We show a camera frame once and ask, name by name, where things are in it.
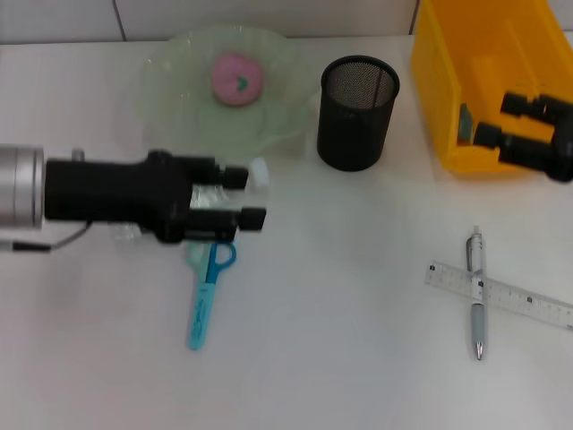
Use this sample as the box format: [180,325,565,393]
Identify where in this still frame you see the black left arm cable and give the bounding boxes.
[0,222,91,254]

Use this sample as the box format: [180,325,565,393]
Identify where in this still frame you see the silver ballpoint pen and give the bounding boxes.
[464,225,488,362]

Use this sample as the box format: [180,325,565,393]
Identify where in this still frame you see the blue and teal scissors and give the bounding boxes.
[185,240,237,351]

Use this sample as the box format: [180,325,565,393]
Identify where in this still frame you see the black mesh pen holder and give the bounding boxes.
[316,55,400,172]

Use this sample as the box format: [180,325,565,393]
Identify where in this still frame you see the teal plastic wrapper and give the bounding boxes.
[457,102,476,147]

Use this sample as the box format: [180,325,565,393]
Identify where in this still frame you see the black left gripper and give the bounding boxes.
[45,150,250,245]

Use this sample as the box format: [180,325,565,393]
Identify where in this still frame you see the translucent green fruit plate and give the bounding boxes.
[141,25,321,159]

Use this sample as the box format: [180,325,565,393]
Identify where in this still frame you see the transparent plastic ruler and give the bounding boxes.
[423,258,573,332]

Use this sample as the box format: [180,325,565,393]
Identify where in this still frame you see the pink toy peach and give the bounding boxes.
[210,51,266,108]

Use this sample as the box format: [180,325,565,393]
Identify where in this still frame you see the yellow plastic bin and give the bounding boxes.
[410,0,573,179]

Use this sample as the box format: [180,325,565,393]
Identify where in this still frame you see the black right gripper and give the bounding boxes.
[473,91,573,183]

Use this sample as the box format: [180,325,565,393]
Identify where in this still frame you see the clear green-label water bottle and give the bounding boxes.
[109,157,271,245]

